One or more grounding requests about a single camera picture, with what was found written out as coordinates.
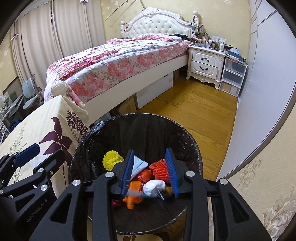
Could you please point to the nightstand clutter of small items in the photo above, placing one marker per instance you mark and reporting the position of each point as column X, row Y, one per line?
column 208, row 42

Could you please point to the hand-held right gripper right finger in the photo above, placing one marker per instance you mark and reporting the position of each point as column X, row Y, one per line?
column 172, row 173

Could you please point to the white nightstand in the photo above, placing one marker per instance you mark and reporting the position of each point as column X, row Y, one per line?
column 205, row 62

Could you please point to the white paper towel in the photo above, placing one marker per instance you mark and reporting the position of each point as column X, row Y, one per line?
column 152, row 186

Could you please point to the grey-blue desk chair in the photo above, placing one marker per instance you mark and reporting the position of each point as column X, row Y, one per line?
column 30, row 87

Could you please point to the cream floral tablecloth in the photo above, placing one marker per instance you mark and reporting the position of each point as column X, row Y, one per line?
column 46, row 120

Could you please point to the bookshelf with books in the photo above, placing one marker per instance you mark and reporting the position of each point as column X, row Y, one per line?
column 2, row 129

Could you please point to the white storage box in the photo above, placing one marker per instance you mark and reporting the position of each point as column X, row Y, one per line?
column 155, row 92

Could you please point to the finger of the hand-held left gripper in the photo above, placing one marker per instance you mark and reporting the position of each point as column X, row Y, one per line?
column 57, row 160
column 27, row 154

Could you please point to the white study desk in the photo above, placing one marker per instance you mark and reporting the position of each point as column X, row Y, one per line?
column 13, row 104

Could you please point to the beige curtain panel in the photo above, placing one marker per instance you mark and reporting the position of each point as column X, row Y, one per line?
column 34, row 46
column 78, row 25

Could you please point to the yellow spiky ball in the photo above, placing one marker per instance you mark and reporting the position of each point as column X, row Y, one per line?
column 111, row 160

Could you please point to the clear plastic drawer unit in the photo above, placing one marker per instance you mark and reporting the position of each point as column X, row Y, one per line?
column 232, row 76

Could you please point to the brown cardboard box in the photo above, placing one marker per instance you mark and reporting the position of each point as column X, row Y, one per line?
column 127, row 106

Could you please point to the pink floral quilt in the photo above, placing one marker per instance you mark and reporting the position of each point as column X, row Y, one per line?
column 104, row 60

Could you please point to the grey sliding wardrobe door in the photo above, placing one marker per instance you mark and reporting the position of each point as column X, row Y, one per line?
column 266, row 92

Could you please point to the bin with black bag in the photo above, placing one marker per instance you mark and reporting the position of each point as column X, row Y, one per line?
column 143, row 134

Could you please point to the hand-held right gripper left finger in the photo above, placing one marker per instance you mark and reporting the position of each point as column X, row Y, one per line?
column 128, row 171

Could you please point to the orange plastic toy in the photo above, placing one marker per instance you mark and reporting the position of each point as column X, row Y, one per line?
column 133, row 199

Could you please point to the white bed with tufted headboard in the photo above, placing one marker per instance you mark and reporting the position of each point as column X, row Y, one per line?
column 157, row 25

